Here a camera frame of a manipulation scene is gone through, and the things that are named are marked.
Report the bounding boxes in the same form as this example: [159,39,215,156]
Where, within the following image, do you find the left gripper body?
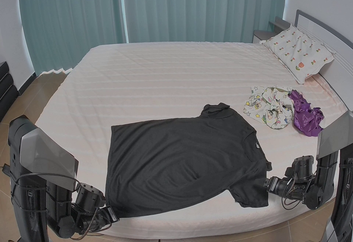
[93,205,121,232]

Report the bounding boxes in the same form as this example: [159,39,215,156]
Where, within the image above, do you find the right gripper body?
[263,176,288,195]

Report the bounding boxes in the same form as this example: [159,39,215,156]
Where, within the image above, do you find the black T-shirt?
[105,102,272,218]

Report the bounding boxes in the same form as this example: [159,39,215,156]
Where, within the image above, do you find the white printed pyjama garment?
[243,85,294,130]

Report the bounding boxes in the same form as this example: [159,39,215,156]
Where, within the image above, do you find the purple garment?
[288,90,324,137]

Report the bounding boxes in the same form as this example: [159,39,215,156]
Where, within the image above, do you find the white printed pillow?
[259,23,335,85]

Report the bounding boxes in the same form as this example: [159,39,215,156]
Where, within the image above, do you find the grey bedside table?
[253,17,291,43]

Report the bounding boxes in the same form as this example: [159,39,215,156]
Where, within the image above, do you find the bed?
[34,9,353,238]

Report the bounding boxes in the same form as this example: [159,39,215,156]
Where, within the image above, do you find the black chest of drawers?
[0,61,19,123]

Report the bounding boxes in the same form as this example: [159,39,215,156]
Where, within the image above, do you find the blue-green curtain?
[18,0,129,74]
[123,0,288,43]

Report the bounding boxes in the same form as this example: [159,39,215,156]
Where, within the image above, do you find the black cable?
[17,175,76,192]

